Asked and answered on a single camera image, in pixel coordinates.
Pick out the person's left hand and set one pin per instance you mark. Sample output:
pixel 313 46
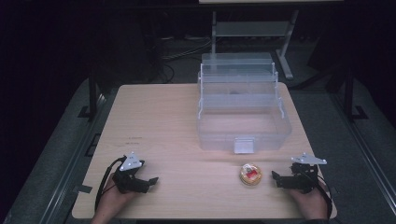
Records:
pixel 112 202

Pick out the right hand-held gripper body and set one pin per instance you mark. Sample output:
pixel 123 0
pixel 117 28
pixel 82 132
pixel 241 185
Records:
pixel 305 175

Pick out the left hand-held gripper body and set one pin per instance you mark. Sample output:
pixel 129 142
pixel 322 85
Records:
pixel 128 174

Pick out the black metal post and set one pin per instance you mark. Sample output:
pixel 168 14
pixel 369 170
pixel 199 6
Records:
pixel 349 96
pixel 92 96

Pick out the clear plastic storage box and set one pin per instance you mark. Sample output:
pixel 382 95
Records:
pixel 243 105

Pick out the aluminium frame rail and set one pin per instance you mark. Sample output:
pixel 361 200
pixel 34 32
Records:
pixel 73 161
pixel 365 146

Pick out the grey metal stand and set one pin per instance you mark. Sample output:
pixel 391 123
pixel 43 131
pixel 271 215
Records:
pixel 253 29

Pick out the round pastry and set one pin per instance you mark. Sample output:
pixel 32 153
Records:
pixel 250 174

